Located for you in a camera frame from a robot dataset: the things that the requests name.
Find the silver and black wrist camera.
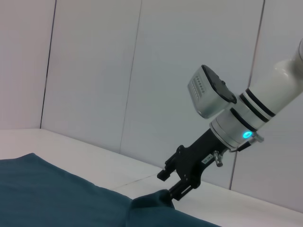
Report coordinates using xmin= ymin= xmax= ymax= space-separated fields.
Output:
xmin=187 ymin=65 xmax=237 ymax=119

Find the silver plug with dark cable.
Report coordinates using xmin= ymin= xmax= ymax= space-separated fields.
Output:
xmin=212 ymin=149 xmax=224 ymax=168

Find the teal t-shirt with FREE print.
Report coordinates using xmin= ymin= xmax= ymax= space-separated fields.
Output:
xmin=0 ymin=152 xmax=223 ymax=227

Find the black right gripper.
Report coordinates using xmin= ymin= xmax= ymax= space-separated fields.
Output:
xmin=157 ymin=129 xmax=228 ymax=202

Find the silver angled cable connector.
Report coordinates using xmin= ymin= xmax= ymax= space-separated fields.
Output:
xmin=236 ymin=132 xmax=265 ymax=152

